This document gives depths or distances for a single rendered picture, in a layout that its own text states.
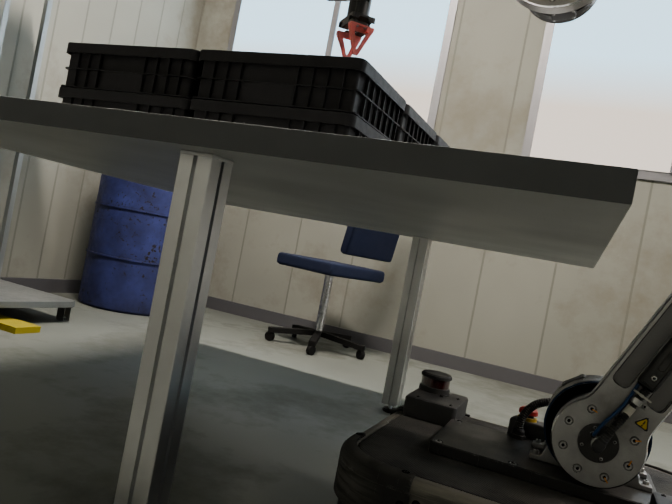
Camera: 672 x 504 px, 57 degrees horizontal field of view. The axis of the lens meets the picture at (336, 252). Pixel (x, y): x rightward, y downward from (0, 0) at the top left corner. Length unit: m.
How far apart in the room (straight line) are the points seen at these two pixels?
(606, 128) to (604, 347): 1.20
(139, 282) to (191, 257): 2.58
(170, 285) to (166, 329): 0.07
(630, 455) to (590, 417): 0.08
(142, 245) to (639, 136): 2.75
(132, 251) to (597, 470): 2.84
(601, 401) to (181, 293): 0.67
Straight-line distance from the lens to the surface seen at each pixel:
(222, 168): 0.98
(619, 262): 3.67
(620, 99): 3.80
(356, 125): 1.24
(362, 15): 1.68
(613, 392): 1.07
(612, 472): 1.09
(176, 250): 0.97
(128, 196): 3.52
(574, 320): 3.66
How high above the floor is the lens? 0.55
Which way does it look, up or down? level
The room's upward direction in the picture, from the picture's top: 11 degrees clockwise
